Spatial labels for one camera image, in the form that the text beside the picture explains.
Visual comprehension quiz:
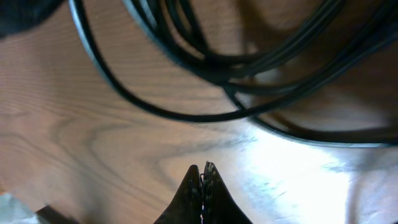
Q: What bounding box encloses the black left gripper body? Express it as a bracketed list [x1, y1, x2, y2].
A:
[1, 0, 64, 39]

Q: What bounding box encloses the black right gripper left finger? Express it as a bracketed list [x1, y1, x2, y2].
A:
[154, 165, 201, 224]

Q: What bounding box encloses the thick black USB cable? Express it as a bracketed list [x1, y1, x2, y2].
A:
[68, 0, 398, 124]

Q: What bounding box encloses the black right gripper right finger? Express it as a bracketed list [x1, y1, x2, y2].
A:
[202, 161, 252, 224]

